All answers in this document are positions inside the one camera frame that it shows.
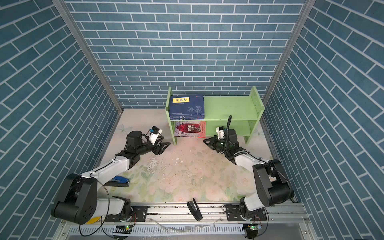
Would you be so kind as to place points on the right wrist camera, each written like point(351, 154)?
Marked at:
point(220, 133)

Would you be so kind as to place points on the black clip on rail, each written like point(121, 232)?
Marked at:
point(194, 209)

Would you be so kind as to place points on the green two-tier shelf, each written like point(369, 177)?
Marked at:
point(246, 112)

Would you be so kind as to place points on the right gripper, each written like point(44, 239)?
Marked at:
point(212, 144)

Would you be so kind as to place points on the blue book yellow label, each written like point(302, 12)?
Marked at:
point(190, 107)

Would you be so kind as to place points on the yellow pen holder cup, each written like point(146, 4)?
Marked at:
point(94, 220)

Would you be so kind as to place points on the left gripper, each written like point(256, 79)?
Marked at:
point(159, 150)

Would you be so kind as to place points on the red illustrated book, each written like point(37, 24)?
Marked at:
point(193, 129)

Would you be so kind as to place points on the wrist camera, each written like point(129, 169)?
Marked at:
point(155, 135)
point(220, 133)

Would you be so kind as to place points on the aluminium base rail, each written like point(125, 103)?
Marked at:
point(287, 221)

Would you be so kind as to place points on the blue black stapler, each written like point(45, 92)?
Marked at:
point(118, 181)

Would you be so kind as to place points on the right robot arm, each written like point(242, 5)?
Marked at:
point(271, 181)

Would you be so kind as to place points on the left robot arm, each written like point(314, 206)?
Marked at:
point(77, 200)

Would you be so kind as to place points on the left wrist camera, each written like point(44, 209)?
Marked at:
point(155, 135)

